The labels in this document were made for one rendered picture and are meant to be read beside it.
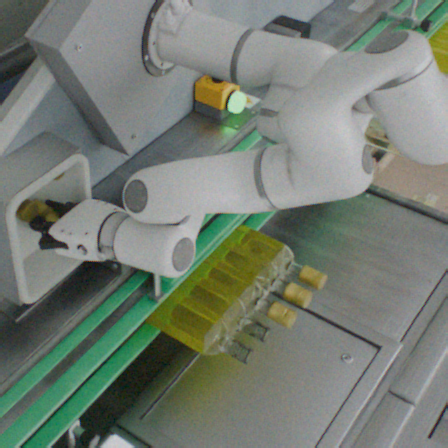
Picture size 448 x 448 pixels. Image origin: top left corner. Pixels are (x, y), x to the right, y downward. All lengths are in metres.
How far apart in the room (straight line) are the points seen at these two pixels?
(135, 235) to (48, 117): 0.28
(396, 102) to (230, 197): 0.23
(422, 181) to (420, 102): 4.85
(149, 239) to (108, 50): 0.32
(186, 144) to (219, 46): 0.33
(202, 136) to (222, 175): 0.58
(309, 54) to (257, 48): 0.09
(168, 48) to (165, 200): 0.38
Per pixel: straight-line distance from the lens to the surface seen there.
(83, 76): 1.20
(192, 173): 1.00
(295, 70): 1.21
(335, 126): 0.91
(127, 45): 1.28
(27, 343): 1.32
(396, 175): 5.79
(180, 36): 1.30
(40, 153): 1.23
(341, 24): 2.03
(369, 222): 1.90
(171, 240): 1.07
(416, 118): 0.96
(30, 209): 1.23
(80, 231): 1.17
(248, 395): 1.47
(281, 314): 1.41
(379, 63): 0.93
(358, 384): 1.51
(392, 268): 1.80
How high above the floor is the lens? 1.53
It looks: 26 degrees down
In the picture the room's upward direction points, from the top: 115 degrees clockwise
